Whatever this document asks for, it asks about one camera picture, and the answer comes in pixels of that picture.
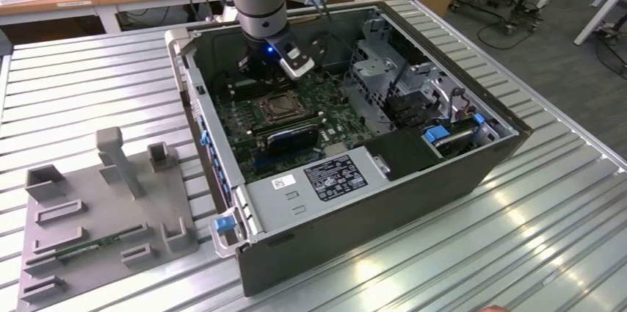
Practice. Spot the CPU with silver top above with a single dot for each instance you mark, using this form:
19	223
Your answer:
283	106

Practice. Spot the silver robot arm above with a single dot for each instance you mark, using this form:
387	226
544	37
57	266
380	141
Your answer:
259	7

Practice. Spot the CPU socket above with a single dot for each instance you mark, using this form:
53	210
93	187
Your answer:
276	119

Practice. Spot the black graphics card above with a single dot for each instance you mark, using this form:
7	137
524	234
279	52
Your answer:
291	141

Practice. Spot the silver metal drive cage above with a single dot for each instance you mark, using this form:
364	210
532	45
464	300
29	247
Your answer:
372	66

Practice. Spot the green motherboard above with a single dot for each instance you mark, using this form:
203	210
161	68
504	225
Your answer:
343	125

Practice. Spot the black plastic shroud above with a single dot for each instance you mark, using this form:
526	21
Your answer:
402	154

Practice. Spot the silver power supply unit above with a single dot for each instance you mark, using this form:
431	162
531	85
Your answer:
294	202

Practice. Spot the hard disk in blue carrier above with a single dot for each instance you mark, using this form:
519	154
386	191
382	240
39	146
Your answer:
436	134

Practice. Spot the blue case latch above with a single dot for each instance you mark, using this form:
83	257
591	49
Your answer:
223	224

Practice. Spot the small blue plastic clip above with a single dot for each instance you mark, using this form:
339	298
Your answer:
478	119

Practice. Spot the dark grey PC case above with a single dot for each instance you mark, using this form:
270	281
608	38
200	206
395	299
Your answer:
391	216

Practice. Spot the grey parts rack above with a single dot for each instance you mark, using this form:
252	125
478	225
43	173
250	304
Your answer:
108	216

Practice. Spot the green RAM stick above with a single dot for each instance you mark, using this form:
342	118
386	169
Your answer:
91	247

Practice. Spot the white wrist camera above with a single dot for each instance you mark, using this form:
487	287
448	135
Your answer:
296	60

